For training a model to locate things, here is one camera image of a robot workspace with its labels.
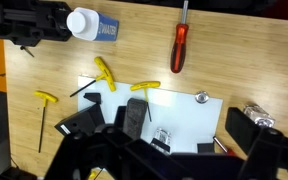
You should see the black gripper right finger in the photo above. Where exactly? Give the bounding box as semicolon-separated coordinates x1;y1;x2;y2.
225;107;265;154

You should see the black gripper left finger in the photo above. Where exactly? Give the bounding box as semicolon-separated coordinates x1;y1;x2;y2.
55;93;105;136

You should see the round silver metal cap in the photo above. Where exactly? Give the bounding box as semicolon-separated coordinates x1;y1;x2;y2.
195;91;209;104

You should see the white whiteboard sheet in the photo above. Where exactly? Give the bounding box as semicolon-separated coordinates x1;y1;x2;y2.
77;80;223;153

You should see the black clamp mount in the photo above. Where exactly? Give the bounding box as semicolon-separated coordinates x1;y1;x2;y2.
0;0;72;47

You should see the white blue-labelled plastic bottle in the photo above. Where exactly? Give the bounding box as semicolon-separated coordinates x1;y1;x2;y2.
66;7;119;41

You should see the clear plastic block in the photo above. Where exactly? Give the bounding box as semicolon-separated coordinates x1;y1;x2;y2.
151;128;171;154

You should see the small red-handled screwdriver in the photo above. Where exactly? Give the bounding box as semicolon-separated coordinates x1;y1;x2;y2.
213;136;236;156

